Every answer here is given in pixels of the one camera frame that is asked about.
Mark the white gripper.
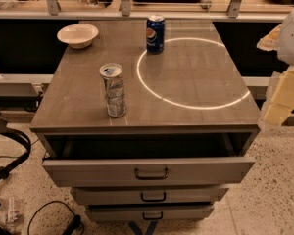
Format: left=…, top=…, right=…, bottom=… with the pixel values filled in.
left=257, top=24, right=294, bottom=126

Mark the blue pepsi can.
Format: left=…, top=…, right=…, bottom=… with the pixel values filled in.
left=146, top=15, right=166, bottom=54

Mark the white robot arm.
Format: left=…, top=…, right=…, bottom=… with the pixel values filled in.
left=257, top=9, right=294, bottom=126

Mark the silver energy drink can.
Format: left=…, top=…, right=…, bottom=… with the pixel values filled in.
left=99, top=63, right=126, bottom=118

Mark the grey drawer cabinet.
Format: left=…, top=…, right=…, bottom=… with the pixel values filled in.
left=28, top=19, right=262, bottom=223

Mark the white bowl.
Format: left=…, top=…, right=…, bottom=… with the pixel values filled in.
left=57, top=23, right=99, bottom=49

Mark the clear plastic bottle on floor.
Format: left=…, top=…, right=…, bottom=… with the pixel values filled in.
left=6, top=197, right=20, bottom=224

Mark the top drawer with handle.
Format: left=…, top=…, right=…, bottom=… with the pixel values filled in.
left=43, top=157, right=255, bottom=188

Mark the drawer with handle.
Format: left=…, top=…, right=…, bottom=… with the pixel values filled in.
left=71, top=185, right=228, bottom=205
left=43, top=157, right=255, bottom=188
left=85, top=203, right=214, bottom=222

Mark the bottom drawer with handle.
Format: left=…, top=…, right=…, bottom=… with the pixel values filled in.
left=85, top=203, right=214, bottom=222

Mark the middle drawer with handle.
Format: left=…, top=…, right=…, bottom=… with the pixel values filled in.
left=71, top=185, right=228, bottom=205

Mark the black cable on floor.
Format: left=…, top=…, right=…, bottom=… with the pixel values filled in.
left=26, top=200, right=85, bottom=235

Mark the metal shelf rail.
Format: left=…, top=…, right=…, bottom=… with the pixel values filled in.
left=0, top=0, right=293, bottom=22

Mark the black strap on floor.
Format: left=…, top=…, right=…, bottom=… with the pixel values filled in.
left=0, top=127, right=33, bottom=188

